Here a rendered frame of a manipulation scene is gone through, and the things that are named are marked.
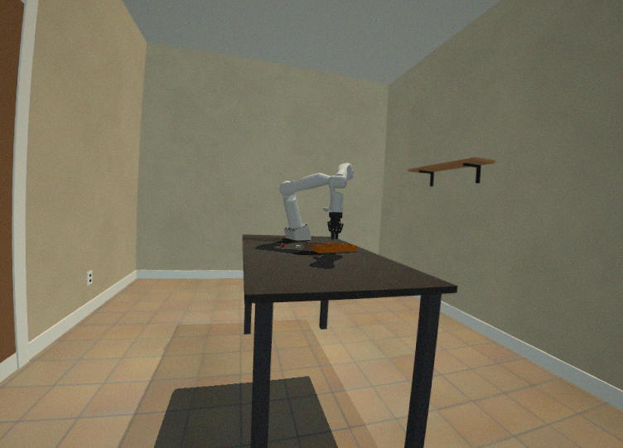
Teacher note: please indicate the orange labelled bins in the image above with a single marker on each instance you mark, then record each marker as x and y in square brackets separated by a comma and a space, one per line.
[334, 248]

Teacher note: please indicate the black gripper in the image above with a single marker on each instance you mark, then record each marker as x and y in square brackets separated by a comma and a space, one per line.
[335, 225]

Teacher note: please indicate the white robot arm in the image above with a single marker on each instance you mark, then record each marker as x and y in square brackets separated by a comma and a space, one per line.
[288, 190]

